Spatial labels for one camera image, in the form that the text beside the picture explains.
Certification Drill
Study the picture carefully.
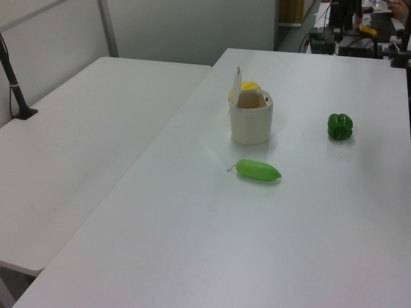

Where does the yellow striped toy melon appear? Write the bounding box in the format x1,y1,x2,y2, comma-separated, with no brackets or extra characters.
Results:
228,80,263,101

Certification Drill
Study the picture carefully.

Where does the dark green equipment box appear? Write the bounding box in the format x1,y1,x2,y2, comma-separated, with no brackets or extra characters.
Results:
309,27,335,55

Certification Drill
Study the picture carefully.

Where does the white folding table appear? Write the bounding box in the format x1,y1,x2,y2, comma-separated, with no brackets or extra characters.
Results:
0,56,213,276

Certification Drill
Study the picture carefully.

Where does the black electronics box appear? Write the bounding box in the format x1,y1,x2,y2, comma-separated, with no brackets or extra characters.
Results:
337,37,383,59

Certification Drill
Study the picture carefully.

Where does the small yellow tool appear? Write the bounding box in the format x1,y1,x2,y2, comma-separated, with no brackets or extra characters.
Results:
358,23,379,37

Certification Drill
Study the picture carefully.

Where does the yellow-brown wooden cabinet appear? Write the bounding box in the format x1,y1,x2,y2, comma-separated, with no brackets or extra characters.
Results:
278,0,304,26

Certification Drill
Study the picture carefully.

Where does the black clamp camera mount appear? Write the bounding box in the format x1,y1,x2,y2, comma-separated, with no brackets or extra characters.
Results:
387,28,411,69

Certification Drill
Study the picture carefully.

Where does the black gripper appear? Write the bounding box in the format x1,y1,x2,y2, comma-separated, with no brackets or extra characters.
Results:
329,0,354,43

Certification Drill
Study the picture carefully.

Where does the light green toy cucumber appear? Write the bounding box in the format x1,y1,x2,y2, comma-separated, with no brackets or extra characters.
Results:
227,158,283,182

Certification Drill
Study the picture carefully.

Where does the dark green toy bell pepper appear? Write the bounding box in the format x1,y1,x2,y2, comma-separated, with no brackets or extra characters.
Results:
327,112,354,142

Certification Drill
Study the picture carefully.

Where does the seated bystander person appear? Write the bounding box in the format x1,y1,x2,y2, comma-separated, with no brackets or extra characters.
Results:
383,0,411,21

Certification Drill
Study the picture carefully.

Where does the beige lidded garbage bin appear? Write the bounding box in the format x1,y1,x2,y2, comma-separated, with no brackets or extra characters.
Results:
228,65,274,146

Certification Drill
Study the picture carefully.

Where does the black pole camera stand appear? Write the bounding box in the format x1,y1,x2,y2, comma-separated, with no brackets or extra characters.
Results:
0,31,39,121

